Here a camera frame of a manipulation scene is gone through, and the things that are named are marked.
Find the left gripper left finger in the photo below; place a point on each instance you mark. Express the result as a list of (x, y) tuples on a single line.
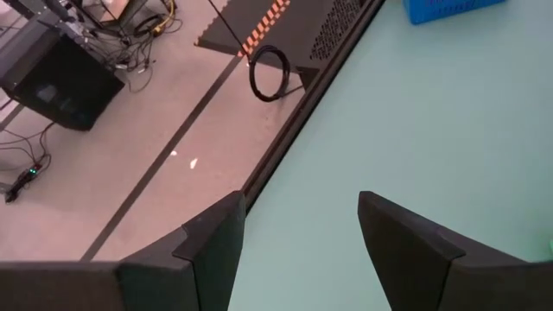
[(207, 259)]

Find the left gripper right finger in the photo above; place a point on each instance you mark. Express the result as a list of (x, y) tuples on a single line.
[(410, 259)]

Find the black power strip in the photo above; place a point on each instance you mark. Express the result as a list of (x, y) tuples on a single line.
[(26, 179)]

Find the black equipment case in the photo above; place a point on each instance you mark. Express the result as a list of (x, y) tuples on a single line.
[(56, 86)]

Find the black perforated computer tower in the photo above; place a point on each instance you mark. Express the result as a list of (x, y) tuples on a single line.
[(341, 26)]

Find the blue plastic basket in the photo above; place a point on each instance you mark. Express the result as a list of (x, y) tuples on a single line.
[(449, 10)]

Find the black metal table frame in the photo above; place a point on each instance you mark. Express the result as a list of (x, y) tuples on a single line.
[(275, 160)]

